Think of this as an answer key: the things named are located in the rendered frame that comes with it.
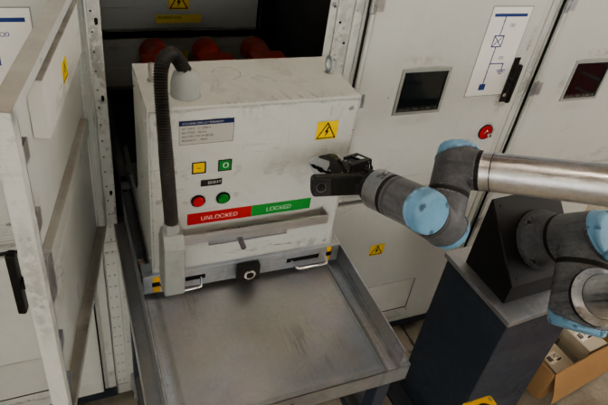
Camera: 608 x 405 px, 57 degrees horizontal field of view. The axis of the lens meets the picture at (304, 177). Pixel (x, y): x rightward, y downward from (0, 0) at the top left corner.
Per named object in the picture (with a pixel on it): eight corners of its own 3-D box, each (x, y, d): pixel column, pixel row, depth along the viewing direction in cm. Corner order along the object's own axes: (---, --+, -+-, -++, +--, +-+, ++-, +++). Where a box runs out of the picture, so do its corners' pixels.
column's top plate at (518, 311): (518, 236, 203) (521, 231, 202) (587, 300, 180) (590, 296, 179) (443, 256, 189) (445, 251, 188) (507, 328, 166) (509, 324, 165)
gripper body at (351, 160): (354, 180, 135) (390, 196, 126) (327, 190, 130) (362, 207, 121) (355, 150, 132) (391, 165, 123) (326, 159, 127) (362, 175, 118)
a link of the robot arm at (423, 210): (436, 244, 112) (412, 229, 106) (392, 221, 122) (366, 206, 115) (459, 203, 113) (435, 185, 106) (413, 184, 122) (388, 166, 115)
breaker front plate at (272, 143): (329, 249, 157) (362, 99, 130) (154, 279, 140) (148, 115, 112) (327, 246, 158) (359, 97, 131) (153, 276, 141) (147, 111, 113)
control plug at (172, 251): (185, 293, 132) (185, 239, 122) (165, 297, 130) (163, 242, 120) (178, 270, 138) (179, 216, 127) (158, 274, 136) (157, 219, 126)
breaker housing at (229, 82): (329, 246, 158) (363, 95, 130) (151, 277, 140) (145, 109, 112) (272, 148, 195) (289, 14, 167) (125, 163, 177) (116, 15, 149)
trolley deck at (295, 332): (404, 378, 140) (411, 363, 137) (153, 451, 117) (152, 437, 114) (306, 210, 189) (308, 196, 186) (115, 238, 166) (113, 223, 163)
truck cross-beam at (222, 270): (336, 259, 161) (339, 244, 157) (143, 295, 141) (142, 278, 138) (329, 248, 165) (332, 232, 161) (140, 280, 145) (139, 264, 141)
